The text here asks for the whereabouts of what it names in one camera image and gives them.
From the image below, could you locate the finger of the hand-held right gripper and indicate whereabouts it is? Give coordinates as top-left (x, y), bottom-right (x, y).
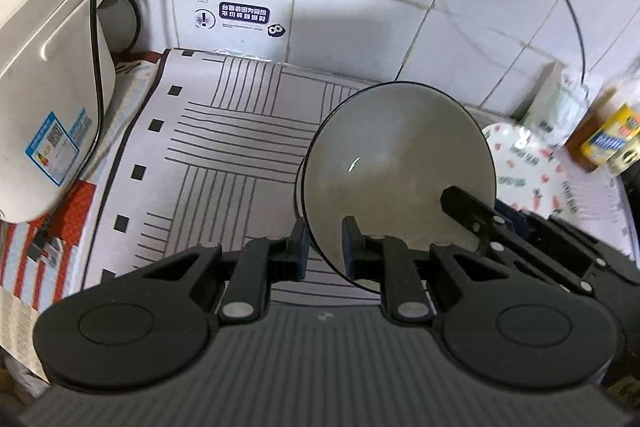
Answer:
top-left (495, 202), bottom-right (609, 276)
top-left (440, 186), bottom-right (597, 296)

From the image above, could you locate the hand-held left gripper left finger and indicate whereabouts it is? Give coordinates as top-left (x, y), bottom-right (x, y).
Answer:
top-left (135, 217), bottom-right (308, 323)

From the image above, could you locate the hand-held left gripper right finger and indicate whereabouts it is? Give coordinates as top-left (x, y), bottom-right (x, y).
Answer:
top-left (341, 215), bottom-right (508, 323)

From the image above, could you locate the white heart print plate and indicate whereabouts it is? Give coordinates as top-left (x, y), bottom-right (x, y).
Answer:
top-left (481, 121), bottom-right (572, 224)

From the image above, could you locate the white bowl black rim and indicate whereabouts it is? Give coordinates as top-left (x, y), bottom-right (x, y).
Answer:
top-left (301, 83), bottom-right (497, 295)
top-left (295, 154), bottom-right (321, 248)

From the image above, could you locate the yellow label brown liquid bottle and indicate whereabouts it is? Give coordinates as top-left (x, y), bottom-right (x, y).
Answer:
top-left (567, 62), bottom-right (640, 172)

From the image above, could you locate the white plastic packet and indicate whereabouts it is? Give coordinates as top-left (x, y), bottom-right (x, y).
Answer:
top-left (520, 64), bottom-right (587, 146)

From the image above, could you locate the striped grey table mat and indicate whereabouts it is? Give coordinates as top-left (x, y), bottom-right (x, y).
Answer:
top-left (82, 48), bottom-right (640, 303)

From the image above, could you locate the red white printed cloth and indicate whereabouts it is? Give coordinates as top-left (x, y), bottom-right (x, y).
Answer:
top-left (0, 49), bottom-right (168, 388)

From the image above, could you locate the white rice cooker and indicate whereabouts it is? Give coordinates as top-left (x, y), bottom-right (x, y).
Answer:
top-left (0, 0), bottom-right (117, 224)

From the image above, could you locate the black adapter cable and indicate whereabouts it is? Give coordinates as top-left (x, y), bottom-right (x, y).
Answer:
top-left (545, 0), bottom-right (589, 85)

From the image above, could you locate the wall sticker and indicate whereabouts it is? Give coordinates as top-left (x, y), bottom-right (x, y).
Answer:
top-left (192, 0), bottom-right (287, 40)

